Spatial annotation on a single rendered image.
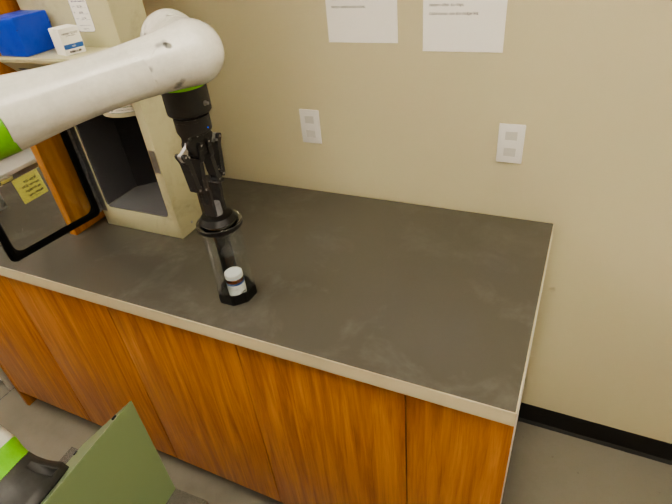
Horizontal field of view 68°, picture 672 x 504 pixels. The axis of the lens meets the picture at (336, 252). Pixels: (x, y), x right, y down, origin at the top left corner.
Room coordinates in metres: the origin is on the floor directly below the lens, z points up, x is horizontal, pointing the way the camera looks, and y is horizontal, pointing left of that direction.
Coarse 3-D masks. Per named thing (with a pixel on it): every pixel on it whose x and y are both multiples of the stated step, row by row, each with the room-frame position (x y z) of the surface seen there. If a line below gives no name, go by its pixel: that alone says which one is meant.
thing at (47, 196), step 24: (48, 144) 1.41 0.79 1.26; (0, 168) 1.29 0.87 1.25; (24, 168) 1.34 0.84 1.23; (48, 168) 1.39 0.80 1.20; (72, 168) 1.44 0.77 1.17; (0, 192) 1.27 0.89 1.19; (24, 192) 1.31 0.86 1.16; (48, 192) 1.36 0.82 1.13; (72, 192) 1.42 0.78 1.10; (0, 216) 1.25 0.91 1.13; (24, 216) 1.29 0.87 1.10; (48, 216) 1.34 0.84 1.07; (72, 216) 1.39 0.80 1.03; (24, 240) 1.27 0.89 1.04
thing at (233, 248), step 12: (240, 216) 1.04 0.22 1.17; (204, 228) 1.00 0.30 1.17; (228, 228) 0.99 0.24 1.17; (240, 228) 1.04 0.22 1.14; (204, 240) 1.01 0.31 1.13; (216, 240) 0.99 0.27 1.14; (228, 240) 0.99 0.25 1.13; (240, 240) 1.02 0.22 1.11; (216, 252) 0.99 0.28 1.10; (228, 252) 0.99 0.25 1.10; (240, 252) 1.01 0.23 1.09; (216, 264) 1.00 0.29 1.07; (228, 264) 0.99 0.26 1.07; (240, 264) 1.00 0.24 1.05; (216, 276) 1.00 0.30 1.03; (228, 276) 0.99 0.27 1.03; (240, 276) 1.00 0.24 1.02; (228, 288) 0.99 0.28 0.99; (240, 288) 0.99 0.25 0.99
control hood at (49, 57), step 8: (88, 48) 1.37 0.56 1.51; (96, 48) 1.36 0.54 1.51; (104, 48) 1.35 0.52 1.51; (0, 56) 1.39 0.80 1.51; (8, 56) 1.38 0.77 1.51; (32, 56) 1.35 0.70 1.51; (40, 56) 1.34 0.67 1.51; (48, 56) 1.32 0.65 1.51; (56, 56) 1.31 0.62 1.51; (64, 56) 1.30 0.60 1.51; (72, 56) 1.29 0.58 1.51; (80, 56) 1.28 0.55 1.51; (8, 64) 1.39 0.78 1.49; (16, 64) 1.37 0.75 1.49; (24, 64) 1.35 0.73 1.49; (32, 64) 1.34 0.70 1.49; (40, 64) 1.32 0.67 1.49; (48, 64) 1.30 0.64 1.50
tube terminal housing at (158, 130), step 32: (32, 0) 1.46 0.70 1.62; (64, 0) 1.40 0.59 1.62; (96, 0) 1.35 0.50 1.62; (128, 0) 1.39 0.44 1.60; (96, 32) 1.37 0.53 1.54; (128, 32) 1.37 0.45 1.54; (160, 96) 1.40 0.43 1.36; (160, 128) 1.37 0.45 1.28; (160, 160) 1.34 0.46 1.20; (192, 192) 1.42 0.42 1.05; (128, 224) 1.44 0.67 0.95; (160, 224) 1.37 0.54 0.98; (192, 224) 1.38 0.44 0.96
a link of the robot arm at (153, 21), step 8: (152, 16) 1.01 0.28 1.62; (160, 16) 1.00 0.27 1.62; (168, 16) 0.98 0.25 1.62; (176, 16) 0.98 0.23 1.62; (184, 16) 0.99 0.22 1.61; (144, 24) 1.02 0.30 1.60; (152, 24) 0.99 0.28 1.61; (160, 24) 0.96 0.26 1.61; (144, 32) 1.00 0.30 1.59; (192, 88) 1.00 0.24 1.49
